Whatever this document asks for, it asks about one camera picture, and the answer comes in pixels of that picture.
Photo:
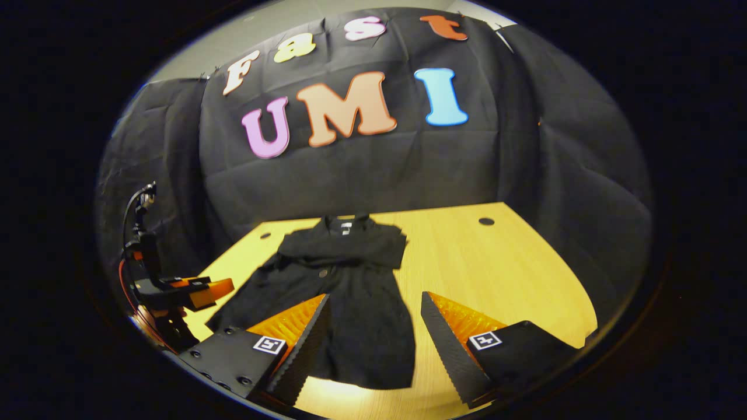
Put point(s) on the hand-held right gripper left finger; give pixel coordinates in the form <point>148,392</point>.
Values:
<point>303,356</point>

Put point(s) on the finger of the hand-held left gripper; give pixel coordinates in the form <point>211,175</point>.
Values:
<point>213,291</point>

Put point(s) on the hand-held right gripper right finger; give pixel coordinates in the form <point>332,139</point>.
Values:
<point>449,356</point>

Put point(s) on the black button shirt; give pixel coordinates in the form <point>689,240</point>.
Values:
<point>356,280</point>

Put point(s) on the black backdrop cloth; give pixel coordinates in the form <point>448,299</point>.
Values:
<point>525,175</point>

